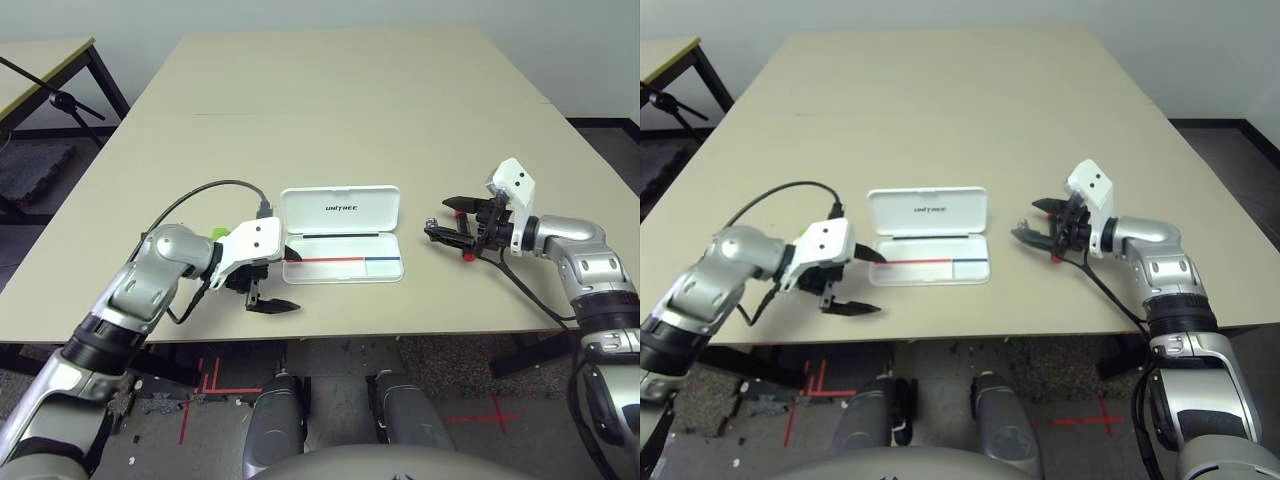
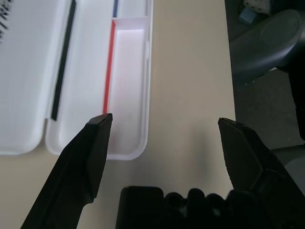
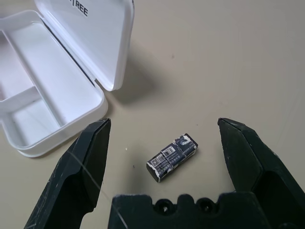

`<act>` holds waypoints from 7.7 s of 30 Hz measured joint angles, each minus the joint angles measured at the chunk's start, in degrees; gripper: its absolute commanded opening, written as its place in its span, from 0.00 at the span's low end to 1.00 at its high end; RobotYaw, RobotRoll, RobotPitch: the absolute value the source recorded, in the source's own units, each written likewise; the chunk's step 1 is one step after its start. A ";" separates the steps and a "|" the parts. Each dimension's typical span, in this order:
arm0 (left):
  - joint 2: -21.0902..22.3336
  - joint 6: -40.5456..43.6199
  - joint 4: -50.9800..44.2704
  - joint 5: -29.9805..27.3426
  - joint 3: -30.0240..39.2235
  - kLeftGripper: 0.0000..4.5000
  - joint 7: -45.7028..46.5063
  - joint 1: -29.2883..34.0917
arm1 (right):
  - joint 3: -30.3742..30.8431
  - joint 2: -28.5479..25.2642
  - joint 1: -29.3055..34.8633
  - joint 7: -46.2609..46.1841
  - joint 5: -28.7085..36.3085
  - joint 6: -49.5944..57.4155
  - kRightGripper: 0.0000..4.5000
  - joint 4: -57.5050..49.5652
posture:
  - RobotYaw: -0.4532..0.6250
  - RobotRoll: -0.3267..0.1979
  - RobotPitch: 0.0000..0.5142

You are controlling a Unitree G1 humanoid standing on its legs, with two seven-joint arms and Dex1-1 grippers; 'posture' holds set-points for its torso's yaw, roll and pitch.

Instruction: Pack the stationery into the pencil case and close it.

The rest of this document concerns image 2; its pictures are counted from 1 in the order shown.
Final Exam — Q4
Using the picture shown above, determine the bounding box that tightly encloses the small blue block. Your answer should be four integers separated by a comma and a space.
239, 6, 257, 25

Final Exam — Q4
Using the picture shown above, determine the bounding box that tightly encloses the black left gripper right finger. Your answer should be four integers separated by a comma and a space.
218, 117, 305, 229

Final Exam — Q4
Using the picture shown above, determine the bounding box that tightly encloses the white plastic pencil case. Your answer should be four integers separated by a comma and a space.
0, 0, 154, 161

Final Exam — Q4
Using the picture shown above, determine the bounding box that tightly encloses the grey robot left leg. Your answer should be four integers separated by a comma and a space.
285, 66, 305, 191

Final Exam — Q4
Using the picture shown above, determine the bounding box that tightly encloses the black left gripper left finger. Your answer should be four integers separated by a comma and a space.
20, 113, 113, 229

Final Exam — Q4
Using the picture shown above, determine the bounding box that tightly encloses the white speckled scrap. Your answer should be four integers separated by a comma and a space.
244, 0, 271, 13

